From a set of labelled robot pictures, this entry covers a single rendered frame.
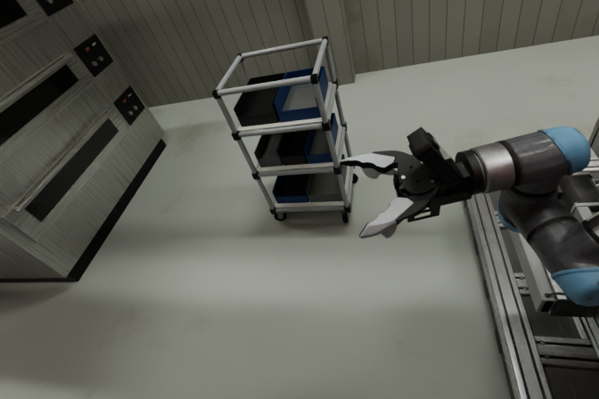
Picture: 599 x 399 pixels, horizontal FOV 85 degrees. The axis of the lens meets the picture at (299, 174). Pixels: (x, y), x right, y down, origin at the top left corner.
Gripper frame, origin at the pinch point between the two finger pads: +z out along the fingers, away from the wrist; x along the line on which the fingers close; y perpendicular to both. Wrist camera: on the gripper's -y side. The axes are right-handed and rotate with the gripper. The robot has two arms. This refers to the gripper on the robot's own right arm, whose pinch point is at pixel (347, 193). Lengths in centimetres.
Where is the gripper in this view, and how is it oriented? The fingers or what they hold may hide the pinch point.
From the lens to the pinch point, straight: 53.5
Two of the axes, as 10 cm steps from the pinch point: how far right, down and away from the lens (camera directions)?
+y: 2.5, 6.1, 7.5
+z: -9.6, 2.4, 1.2
